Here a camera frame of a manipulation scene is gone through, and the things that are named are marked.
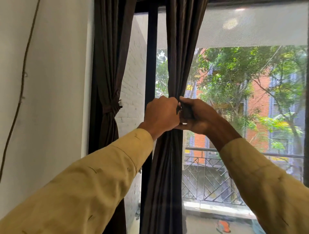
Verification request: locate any black window frame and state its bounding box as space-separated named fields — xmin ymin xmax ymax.
xmin=134 ymin=0 xmax=309 ymax=234

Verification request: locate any round ceiling light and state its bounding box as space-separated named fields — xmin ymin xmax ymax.
xmin=222 ymin=18 xmax=239 ymax=30

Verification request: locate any person's right forearm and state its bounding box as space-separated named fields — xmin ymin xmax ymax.
xmin=205 ymin=115 xmax=309 ymax=234

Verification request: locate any black wall cable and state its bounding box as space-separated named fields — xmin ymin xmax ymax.
xmin=0 ymin=0 xmax=41 ymax=184

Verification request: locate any orange object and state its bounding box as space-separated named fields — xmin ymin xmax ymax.
xmin=216 ymin=220 xmax=231 ymax=234

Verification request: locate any person's left forearm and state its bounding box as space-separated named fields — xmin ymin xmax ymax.
xmin=0 ymin=124 xmax=155 ymax=234

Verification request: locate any person's left hand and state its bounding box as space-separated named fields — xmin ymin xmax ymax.
xmin=139 ymin=95 xmax=180 ymax=140

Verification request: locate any black metal balcony railing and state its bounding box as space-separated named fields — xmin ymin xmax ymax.
xmin=182 ymin=147 xmax=304 ymax=207

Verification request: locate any person's right hand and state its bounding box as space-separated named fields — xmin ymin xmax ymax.
xmin=175 ymin=96 xmax=220 ymax=137

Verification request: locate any orange brick building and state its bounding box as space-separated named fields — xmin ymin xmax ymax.
xmin=184 ymin=48 xmax=306 ymax=162

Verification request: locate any dark brown curtain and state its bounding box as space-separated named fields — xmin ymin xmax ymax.
xmin=88 ymin=0 xmax=137 ymax=234
xmin=139 ymin=0 xmax=209 ymax=234

